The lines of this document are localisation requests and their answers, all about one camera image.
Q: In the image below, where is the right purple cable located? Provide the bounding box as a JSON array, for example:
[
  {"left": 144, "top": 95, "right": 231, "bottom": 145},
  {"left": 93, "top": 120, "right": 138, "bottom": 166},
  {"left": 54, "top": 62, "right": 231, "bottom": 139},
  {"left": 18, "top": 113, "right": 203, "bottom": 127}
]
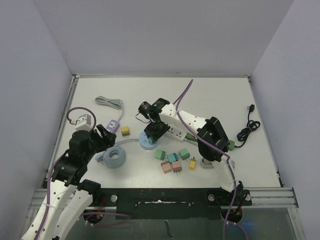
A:
[{"left": 172, "top": 79, "right": 250, "bottom": 240}]

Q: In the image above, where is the black usb cable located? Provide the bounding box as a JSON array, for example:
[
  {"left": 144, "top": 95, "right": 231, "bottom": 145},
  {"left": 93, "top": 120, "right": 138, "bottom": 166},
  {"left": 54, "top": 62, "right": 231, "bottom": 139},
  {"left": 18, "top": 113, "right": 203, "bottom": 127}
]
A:
[{"left": 236, "top": 104, "right": 261, "bottom": 148}]

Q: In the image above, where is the purple power strip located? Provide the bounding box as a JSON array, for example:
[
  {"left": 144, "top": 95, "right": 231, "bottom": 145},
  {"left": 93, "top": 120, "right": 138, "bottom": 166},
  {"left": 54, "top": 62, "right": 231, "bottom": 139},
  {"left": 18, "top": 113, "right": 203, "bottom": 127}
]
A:
[{"left": 106, "top": 119, "right": 120, "bottom": 134}]

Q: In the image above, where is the round blue power strip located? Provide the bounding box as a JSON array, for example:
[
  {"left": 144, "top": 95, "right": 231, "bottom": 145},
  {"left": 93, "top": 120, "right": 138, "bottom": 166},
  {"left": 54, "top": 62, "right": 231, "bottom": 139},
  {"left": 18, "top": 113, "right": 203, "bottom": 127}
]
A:
[{"left": 138, "top": 131, "right": 160, "bottom": 150}]

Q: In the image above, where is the pink plug adapter left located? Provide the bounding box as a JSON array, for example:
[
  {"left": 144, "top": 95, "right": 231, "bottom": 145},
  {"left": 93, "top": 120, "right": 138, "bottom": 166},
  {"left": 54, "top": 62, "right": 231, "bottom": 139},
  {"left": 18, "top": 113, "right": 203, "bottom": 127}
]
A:
[{"left": 160, "top": 161, "right": 172, "bottom": 174}]

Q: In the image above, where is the green power strip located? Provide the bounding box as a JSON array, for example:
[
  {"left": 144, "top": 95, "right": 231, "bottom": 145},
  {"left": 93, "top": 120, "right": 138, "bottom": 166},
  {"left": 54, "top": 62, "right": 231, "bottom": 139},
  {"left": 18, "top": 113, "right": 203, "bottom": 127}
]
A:
[{"left": 184, "top": 133, "right": 235, "bottom": 151}]

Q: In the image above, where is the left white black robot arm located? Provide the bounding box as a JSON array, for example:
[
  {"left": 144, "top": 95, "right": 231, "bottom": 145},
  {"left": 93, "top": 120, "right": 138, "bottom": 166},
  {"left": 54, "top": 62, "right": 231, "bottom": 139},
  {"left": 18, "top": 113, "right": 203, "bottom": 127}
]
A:
[{"left": 22, "top": 124, "right": 117, "bottom": 240}]

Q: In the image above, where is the coiled blue power cable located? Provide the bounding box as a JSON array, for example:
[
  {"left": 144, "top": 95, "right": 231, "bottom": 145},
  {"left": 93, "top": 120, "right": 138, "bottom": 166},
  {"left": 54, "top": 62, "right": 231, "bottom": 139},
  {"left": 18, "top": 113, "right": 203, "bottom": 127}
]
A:
[{"left": 94, "top": 138, "right": 140, "bottom": 170}]

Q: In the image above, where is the pink plug adapter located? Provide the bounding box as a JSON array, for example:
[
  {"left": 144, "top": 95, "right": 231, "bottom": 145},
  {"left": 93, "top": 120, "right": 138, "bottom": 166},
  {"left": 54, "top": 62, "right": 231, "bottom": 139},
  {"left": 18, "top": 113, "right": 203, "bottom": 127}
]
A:
[
  {"left": 171, "top": 160, "right": 182, "bottom": 173},
  {"left": 160, "top": 161, "right": 172, "bottom": 174}
]

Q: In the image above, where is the white power strip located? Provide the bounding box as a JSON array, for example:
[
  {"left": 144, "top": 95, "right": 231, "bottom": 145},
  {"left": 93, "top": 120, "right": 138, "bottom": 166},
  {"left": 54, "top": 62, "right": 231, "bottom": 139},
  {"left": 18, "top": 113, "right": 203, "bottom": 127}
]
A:
[{"left": 165, "top": 125, "right": 187, "bottom": 143}]

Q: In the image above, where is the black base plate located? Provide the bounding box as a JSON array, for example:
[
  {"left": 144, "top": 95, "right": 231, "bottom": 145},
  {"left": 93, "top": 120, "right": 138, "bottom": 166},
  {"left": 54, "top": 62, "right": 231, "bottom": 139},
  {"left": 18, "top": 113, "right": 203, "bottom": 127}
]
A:
[{"left": 83, "top": 186, "right": 252, "bottom": 224}]

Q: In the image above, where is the green plug adapter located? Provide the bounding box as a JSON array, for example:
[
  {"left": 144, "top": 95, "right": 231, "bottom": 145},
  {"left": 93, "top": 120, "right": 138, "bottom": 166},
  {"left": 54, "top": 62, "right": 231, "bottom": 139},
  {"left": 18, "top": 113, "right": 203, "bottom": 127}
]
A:
[
  {"left": 178, "top": 148, "right": 190, "bottom": 160},
  {"left": 154, "top": 149, "right": 166, "bottom": 161}
]

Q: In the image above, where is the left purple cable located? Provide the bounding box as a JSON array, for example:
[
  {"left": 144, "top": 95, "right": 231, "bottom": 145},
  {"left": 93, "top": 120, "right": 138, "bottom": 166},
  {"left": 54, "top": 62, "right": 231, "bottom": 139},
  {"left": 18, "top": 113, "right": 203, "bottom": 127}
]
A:
[{"left": 32, "top": 106, "right": 132, "bottom": 240}]

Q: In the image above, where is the pink plug adapter right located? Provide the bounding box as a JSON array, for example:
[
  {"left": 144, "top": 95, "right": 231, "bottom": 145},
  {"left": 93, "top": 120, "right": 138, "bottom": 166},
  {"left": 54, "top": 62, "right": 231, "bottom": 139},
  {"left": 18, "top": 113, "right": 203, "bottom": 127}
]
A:
[{"left": 171, "top": 160, "right": 182, "bottom": 173}]

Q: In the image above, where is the yellow plug adapter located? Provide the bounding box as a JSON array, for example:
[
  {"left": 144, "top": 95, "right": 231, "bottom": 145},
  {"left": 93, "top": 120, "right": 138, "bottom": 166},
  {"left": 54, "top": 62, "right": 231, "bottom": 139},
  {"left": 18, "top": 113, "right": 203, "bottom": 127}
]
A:
[
  {"left": 120, "top": 126, "right": 130, "bottom": 137},
  {"left": 188, "top": 157, "right": 197, "bottom": 171}
]

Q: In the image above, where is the purple cable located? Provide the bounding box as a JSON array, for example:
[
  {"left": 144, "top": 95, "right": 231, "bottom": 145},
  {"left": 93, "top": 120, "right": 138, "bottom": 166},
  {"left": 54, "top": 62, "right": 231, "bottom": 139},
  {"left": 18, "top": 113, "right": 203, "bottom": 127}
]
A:
[
  {"left": 32, "top": 106, "right": 132, "bottom": 240},
  {"left": 172, "top": 79, "right": 250, "bottom": 240}
]

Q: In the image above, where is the white bundled cable right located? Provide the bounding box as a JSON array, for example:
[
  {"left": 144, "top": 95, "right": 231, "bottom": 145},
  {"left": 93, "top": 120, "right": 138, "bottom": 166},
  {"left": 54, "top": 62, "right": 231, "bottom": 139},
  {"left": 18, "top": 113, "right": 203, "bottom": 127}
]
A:
[{"left": 199, "top": 157, "right": 236, "bottom": 170}]

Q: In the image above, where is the teal plug adapter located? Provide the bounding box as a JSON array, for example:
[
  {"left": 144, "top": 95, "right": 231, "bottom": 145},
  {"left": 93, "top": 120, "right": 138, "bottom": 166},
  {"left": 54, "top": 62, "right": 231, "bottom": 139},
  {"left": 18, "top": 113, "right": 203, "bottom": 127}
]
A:
[
  {"left": 167, "top": 152, "right": 179, "bottom": 163},
  {"left": 148, "top": 136, "right": 157, "bottom": 145}
]

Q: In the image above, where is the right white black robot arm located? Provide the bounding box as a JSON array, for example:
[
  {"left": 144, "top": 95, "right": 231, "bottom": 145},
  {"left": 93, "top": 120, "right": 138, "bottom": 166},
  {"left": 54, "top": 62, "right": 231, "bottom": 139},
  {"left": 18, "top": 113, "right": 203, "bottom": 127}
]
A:
[{"left": 138, "top": 98, "right": 243, "bottom": 205}]

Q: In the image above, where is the grey bundled cable top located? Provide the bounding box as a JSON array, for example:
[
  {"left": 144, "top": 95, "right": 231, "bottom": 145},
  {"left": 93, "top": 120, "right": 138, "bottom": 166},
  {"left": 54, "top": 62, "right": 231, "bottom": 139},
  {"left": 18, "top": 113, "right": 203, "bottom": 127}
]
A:
[{"left": 94, "top": 95, "right": 125, "bottom": 121}]

